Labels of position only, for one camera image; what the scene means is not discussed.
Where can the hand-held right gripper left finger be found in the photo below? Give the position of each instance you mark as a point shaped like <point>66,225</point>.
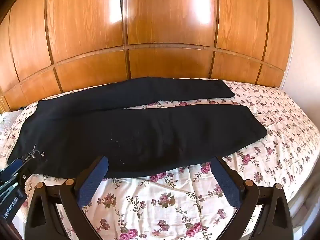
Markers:
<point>93,181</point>

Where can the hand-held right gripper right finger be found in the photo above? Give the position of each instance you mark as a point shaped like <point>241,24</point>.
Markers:
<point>225,183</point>

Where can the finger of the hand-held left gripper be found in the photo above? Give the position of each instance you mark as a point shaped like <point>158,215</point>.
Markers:
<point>14,166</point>

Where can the black pants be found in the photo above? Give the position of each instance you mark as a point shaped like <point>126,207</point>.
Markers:
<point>150,135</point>

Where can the floral bedspread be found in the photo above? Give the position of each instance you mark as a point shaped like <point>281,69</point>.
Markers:
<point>162,205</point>

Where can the wooden wardrobe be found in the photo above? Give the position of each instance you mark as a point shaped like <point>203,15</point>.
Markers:
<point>162,17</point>

